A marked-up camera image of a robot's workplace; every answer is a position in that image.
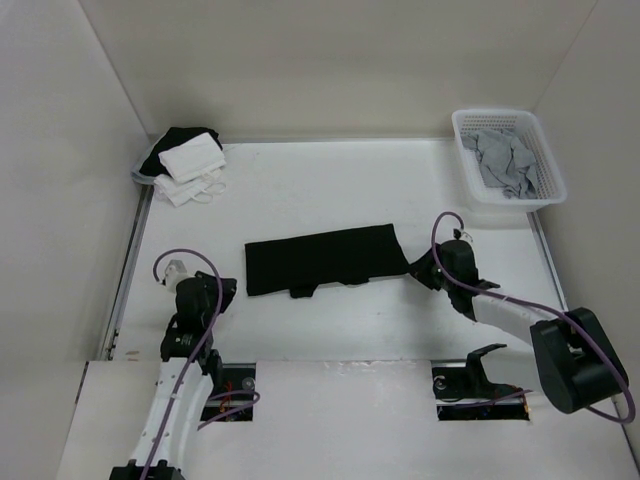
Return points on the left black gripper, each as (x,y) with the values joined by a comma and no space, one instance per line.
(228,290)

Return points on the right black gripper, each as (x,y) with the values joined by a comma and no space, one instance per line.
(420,269)

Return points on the black tank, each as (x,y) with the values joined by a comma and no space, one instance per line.
(301,264)
(150,165)

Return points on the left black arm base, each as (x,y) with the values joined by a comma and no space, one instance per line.
(233,388)

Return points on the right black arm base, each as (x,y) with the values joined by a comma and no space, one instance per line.
(463,391)

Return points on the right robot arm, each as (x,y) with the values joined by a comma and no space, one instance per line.
(573,363)

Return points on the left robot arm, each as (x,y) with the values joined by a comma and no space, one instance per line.
(190,368)

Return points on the lower folded white tank top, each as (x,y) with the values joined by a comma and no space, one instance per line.
(199,186)

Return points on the folded white tank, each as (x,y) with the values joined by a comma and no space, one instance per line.
(199,186)
(197,157)

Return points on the grey tank top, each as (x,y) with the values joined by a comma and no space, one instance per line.
(504,162)

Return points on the upper folded white tank top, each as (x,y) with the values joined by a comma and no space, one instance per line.
(197,157)

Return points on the folded black tank top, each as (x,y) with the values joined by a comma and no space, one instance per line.
(150,165)

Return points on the white plastic basket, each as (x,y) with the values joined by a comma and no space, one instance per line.
(525,125)

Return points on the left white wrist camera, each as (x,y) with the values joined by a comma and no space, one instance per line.
(174,273)

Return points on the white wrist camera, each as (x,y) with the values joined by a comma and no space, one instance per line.
(174,273)
(460,234)

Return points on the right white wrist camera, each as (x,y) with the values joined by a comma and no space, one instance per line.
(460,234)

